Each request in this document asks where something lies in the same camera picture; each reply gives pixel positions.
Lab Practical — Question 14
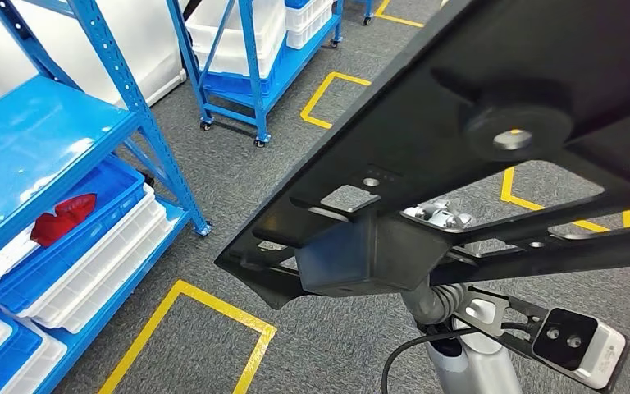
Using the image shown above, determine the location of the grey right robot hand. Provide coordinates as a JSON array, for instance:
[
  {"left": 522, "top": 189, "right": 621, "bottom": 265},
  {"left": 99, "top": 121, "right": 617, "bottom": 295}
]
[{"left": 400, "top": 198, "right": 477, "bottom": 328}]

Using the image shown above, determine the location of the black plastic plate frame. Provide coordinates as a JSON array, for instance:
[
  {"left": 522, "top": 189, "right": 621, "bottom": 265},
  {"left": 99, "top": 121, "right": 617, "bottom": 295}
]
[{"left": 214, "top": 0, "right": 630, "bottom": 311}]

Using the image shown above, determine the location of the blue wheeled shelf rack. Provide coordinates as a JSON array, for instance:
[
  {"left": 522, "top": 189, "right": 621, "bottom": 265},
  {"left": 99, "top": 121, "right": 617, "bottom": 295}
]
[
  {"left": 347, "top": 0, "right": 377, "bottom": 26},
  {"left": 165, "top": 0, "right": 345, "bottom": 149}
]

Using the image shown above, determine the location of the blue metal shelf rack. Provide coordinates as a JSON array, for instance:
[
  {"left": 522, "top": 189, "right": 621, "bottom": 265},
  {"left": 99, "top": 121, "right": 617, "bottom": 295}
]
[{"left": 0, "top": 0, "right": 212, "bottom": 394}]

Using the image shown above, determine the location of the yellow floor tape square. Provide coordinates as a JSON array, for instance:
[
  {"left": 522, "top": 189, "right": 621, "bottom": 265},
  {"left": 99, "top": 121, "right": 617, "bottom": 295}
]
[
  {"left": 500, "top": 165, "right": 630, "bottom": 235},
  {"left": 97, "top": 279, "right": 278, "bottom": 394},
  {"left": 374, "top": 0, "right": 452, "bottom": 28}
]

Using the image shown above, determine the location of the small white plastic crate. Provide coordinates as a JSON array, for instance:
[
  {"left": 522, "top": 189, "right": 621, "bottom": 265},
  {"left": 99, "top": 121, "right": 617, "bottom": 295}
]
[{"left": 285, "top": 0, "right": 335, "bottom": 50}]

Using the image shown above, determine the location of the large white plastic crate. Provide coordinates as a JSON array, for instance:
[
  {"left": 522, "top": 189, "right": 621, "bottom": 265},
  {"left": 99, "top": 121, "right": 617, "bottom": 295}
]
[{"left": 184, "top": 0, "right": 288, "bottom": 80}]

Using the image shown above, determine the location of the red cloth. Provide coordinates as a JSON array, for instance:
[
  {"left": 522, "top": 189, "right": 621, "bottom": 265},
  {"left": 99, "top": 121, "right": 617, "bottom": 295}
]
[{"left": 30, "top": 193, "right": 98, "bottom": 249}]

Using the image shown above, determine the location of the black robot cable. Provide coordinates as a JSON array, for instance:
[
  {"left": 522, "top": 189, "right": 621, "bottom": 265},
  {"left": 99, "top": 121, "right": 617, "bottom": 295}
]
[{"left": 381, "top": 320, "right": 533, "bottom": 394}]

